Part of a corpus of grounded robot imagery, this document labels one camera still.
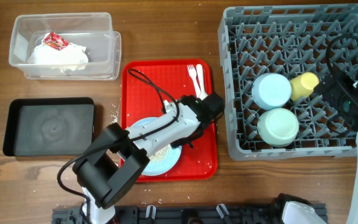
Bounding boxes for green bowl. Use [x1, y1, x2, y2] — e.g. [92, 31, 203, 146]
[257, 108, 300, 147]

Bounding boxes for red serving tray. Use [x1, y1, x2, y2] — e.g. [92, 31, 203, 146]
[121, 59, 218, 183]

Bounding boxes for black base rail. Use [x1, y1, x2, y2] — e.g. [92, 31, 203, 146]
[51, 205, 279, 224]

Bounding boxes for grey dishwasher rack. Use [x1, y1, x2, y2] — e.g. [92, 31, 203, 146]
[218, 4, 358, 161]

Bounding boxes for white plastic spoon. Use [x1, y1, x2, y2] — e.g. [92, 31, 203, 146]
[196, 64, 208, 100]

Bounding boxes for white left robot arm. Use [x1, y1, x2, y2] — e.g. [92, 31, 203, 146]
[73, 92, 225, 223]

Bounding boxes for red snack wrapper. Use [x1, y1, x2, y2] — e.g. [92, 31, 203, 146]
[43, 32, 69, 51]

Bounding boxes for clear plastic waste bin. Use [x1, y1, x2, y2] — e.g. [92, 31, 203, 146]
[9, 12, 121, 80]

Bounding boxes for black plastic bin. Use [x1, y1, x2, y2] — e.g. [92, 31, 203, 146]
[2, 97, 95, 156]

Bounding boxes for light blue bowl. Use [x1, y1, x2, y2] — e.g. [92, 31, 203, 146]
[251, 73, 292, 110]

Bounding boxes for white napkin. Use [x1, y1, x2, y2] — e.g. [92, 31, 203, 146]
[27, 43, 89, 72]

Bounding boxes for yellow cup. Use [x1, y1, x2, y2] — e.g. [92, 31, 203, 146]
[290, 72, 319, 101]

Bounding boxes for white plastic fork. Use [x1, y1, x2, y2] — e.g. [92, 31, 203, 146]
[187, 65, 201, 97]

